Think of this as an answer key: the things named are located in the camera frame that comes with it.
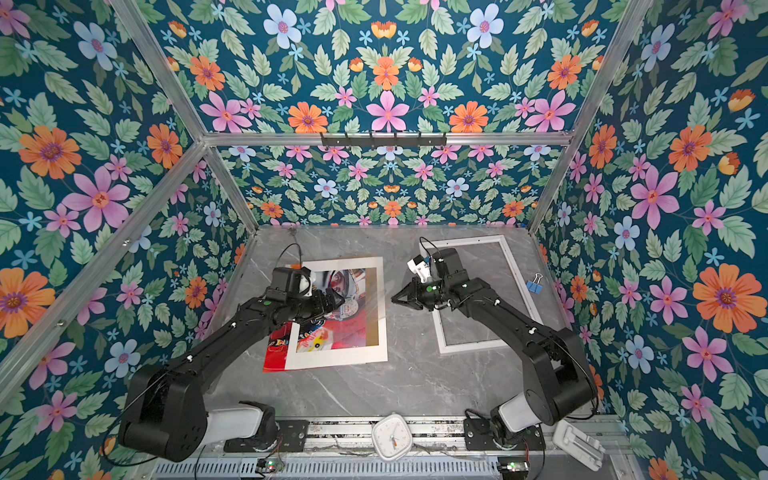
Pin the red printed photo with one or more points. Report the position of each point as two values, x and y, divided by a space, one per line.
292 347

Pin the white plastic holder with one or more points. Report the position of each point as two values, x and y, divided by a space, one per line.
585 449

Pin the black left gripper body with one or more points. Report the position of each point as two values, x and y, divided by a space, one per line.
303 307

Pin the brown backing board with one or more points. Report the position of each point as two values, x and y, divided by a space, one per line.
372 308

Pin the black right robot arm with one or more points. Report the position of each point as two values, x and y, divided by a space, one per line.
557 379

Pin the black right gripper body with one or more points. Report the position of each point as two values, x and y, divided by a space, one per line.
433 294

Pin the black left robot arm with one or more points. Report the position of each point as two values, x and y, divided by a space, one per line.
165 415

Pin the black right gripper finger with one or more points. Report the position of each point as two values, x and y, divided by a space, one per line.
413 304
409 293

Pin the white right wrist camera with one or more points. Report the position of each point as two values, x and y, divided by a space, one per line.
420 266

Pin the white picture frame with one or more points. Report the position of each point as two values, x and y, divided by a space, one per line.
492 344

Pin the white square clock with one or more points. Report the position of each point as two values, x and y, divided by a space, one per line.
392 438

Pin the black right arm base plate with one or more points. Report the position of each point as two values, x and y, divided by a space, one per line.
479 435

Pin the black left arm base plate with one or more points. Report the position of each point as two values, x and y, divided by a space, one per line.
288 435

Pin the clear acrylic sheet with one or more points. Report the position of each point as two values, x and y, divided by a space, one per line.
343 333

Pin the blue binder clip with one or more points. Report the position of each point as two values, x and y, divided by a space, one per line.
535 285

